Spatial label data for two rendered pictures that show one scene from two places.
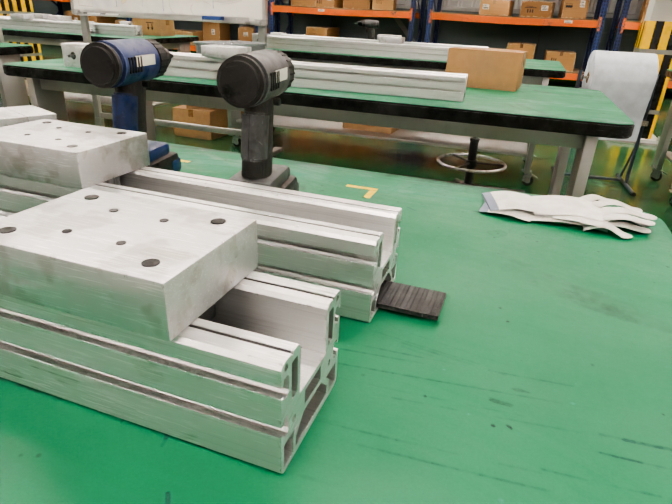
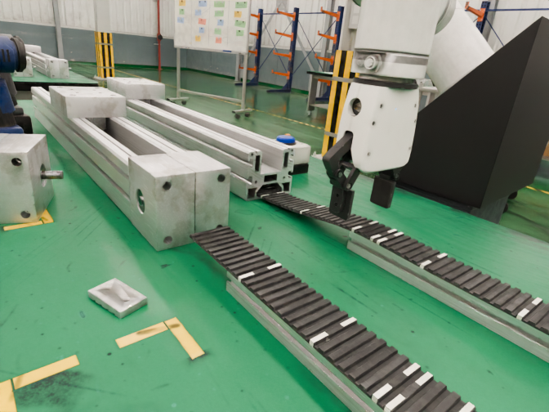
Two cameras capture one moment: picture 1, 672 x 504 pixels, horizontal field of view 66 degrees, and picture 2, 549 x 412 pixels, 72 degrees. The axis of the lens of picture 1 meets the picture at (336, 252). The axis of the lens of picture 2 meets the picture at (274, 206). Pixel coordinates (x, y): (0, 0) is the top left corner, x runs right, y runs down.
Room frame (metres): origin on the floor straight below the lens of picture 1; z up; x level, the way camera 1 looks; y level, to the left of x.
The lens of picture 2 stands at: (1.07, 1.09, 1.01)
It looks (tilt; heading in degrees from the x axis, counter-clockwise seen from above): 22 degrees down; 211
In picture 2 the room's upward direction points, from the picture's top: 6 degrees clockwise
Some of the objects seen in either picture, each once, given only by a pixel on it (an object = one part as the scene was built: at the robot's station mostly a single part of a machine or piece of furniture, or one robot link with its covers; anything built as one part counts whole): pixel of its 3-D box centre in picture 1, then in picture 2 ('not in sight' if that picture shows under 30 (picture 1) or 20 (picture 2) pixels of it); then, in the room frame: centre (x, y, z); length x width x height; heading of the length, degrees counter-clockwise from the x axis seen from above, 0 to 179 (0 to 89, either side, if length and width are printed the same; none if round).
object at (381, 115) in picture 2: not in sight; (377, 121); (0.60, 0.95, 0.95); 0.10 x 0.07 x 0.11; 161
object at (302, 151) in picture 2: not in sight; (281, 156); (0.39, 0.69, 0.81); 0.10 x 0.08 x 0.06; 161
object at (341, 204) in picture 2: not in sight; (336, 193); (0.65, 0.93, 0.86); 0.03 x 0.03 x 0.07; 71
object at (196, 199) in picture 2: not in sight; (187, 194); (0.72, 0.75, 0.83); 0.12 x 0.09 x 0.10; 161
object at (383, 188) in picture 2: not in sight; (389, 181); (0.55, 0.97, 0.86); 0.03 x 0.03 x 0.07; 71
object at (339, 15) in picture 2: not in sight; (283, 51); (-8.42, -4.75, 1.10); 3.30 x 0.90 x 2.20; 72
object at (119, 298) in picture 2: not in sight; (118, 297); (0.88, 0.82, 0.78); 0.05 x 0.03 x 0.01; 89
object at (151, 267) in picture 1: (123, 268); (136, 92); (0.33, 0.15, 0.87); 0.16 x 0.11 x 0.07; 71
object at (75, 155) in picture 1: (63, 161); (87, 107); (0.59, 0.33, 0.87); 0.16 x 0.11 x 0.07; 71
